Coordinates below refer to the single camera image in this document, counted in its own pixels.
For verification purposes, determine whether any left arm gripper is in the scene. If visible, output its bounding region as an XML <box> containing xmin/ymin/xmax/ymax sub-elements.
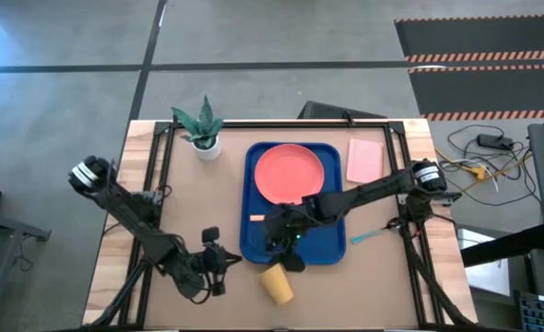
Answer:
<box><xmin>196</xmin><ymin>242</ymin><xmax>244</xmax><ymax>298</ymax></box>

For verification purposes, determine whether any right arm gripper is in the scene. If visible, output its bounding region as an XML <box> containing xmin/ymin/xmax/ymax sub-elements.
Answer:
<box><xmin>262</xmin><ymin>204</ymin><xmax>313</xmax><ymax>274</ymax></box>

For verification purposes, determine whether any yellow plastic cup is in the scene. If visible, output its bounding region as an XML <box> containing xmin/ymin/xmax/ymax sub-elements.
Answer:
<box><xmin>257</xmin><ymin>262</ymin><xmax>296</xmax><ymax>306</ymax></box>

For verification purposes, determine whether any orange round plate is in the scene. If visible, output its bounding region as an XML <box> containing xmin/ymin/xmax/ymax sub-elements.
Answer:
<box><xmin>254</xmin><ymin>143</ymin><xmax>326</xmax><ymax>206</ymax></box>

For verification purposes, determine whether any blue plastic tray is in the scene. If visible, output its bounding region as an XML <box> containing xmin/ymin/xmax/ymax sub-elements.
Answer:
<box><xmin>239</xmin><ymin>141</ymin><xmax>347</xmax><ymax>267</ymax></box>

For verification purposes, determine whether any teal plastic fork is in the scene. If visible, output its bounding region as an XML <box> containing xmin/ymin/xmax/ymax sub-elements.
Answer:
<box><xmin>349</xmin><ymin>229</ymin><xmax>385</xmax><ymax>245</ymax></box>

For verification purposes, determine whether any white plant pot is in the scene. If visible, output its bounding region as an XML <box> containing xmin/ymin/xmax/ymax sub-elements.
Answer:
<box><xmin>192</xmin><ymin>135</ymin><xmax>223</xmax><ymax>162</ymax></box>

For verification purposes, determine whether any pink sponge cloth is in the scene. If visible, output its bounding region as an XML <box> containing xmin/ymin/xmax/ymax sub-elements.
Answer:
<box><xmin>345</xmin><ymin>137</ymin><xmax>385</xmax><ymax>185</ymax></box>

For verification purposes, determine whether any green leafy plant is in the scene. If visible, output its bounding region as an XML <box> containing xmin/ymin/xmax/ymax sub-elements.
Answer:
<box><xmin>171</xmin><ymin>94</ymin><xmax>225</xmax><ymax>149</ymax></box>

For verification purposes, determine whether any white box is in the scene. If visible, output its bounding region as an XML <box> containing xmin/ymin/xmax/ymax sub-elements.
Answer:
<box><xmin>455</xmin><ymin>227</ymin><xmax>513</xmax><ymax>297</ymax></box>

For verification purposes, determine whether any grey metal stand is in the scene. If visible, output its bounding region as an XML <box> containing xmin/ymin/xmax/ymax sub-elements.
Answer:
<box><xmin>0</xmin><ymin>206</ymin><xmax>53</xmax><ymax>332</ymax></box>

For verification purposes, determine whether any black power adapter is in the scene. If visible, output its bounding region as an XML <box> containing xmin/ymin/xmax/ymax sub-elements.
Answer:
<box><xmin>476</xmin><ymin>133</ymin><xmax>515</xmax><ymax>151</ymax></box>

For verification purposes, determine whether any black mat with orange stripes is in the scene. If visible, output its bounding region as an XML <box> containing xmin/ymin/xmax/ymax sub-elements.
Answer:
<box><xmin>393</xmin><ymin>14</ymin><xmax>544</xmax><ymax>65</ymax></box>
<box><xmin>407</xmin><ymin>64</ymin><xmax>544</xmax><ymax>123</ymax></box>

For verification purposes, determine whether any black keyboard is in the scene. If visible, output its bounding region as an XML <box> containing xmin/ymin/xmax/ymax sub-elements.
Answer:
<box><xmin>514</xmin><ymin>290</ymin><xmax>544</xmax><ymax>332</ymax></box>

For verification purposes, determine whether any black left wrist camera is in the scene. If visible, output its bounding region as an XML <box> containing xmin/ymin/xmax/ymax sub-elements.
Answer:
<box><xmin>201</xmin><ymin>226</ymin><xmax>221</xmax><ymax>246</ymax></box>

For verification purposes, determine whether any black metal table frame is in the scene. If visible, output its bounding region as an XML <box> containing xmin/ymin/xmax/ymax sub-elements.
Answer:
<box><xmin>87</xmin><ymin>118</ymin><xmax>479</xmax><ymax>332</ymax></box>

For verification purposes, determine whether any yellow floor cable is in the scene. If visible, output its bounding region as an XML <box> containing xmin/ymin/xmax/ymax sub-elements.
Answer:
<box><xmin>433</xmin><ymin>147</ymin><xmax>534</xmax><ymax>194</ymax></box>

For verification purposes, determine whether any white floor cable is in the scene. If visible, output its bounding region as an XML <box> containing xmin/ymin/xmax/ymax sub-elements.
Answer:
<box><xmin>442</xmin><ymin>158</ymin><xmax>502</xmax><ymax>194</ymax></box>

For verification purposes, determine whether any black floor cable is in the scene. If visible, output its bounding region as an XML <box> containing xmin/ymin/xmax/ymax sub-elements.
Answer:
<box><xmin>440</xmin><ymin>123</ymin><xmax>543</xmax><ymax>208</ymax></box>

